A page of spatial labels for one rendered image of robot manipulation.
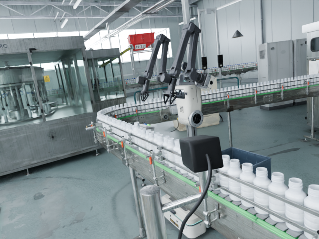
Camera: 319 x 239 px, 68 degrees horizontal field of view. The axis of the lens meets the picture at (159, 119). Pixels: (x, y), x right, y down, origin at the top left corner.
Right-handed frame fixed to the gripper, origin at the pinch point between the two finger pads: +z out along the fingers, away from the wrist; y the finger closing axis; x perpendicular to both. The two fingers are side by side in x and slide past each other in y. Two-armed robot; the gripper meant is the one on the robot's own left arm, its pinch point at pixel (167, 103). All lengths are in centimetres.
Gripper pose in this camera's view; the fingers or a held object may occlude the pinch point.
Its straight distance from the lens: 185.3
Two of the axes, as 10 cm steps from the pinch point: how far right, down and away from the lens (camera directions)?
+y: 6.5, 1.5, -7.4
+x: 7.3, 1.6, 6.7
